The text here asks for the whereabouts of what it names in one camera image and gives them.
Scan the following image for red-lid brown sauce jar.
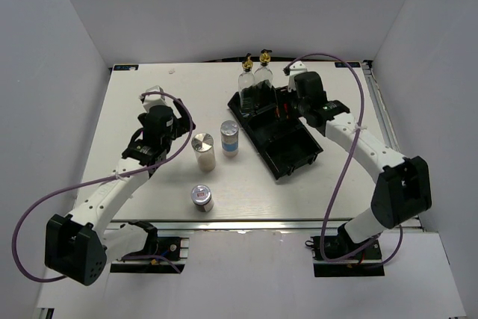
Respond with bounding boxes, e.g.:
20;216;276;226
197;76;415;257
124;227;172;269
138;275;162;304
276;98;296;121

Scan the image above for silver-lid white powder jar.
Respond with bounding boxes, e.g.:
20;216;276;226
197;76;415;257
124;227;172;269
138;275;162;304
191;133;216;172

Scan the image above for dark sauce glass bottle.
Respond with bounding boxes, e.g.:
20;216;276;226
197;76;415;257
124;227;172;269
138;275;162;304
254;49;273;107

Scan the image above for clear glass oil bottle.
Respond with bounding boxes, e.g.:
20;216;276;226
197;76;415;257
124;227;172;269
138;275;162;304
238;53;255;116

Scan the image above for blue-label spice shaker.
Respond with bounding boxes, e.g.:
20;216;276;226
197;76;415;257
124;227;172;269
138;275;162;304
220;120;239;157

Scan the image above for silver-lid dark spice jar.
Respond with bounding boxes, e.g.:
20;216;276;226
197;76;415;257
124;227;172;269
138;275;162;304
190;185;214;212

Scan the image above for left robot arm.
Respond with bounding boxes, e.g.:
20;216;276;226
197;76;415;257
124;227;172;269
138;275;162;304
45;91;195;285

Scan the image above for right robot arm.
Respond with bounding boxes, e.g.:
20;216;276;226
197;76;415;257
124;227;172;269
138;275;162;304
286;69;432;258

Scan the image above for black three-compartment tray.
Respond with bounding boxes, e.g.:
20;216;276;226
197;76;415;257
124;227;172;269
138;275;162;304
228;87;323;180

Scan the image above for left blue table sticker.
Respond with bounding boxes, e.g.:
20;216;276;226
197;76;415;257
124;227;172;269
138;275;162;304
112;64;139;72

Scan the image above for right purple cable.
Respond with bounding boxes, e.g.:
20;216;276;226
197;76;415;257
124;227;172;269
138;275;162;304
285;52;404;263

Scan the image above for purple cable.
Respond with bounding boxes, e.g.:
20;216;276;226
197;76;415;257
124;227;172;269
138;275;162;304
285;52;404;263
10;91;195;282

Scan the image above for aluminium table side rail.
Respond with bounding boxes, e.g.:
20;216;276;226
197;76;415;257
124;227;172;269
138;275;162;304
361;60;431;229

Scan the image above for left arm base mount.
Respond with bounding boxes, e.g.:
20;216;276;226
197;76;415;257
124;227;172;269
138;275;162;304
110;221;189;274

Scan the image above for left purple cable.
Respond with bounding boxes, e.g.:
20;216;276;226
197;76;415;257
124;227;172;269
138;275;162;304
10;91;195;282

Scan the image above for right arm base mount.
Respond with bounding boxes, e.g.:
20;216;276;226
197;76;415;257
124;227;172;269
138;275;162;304
305;225;385;278

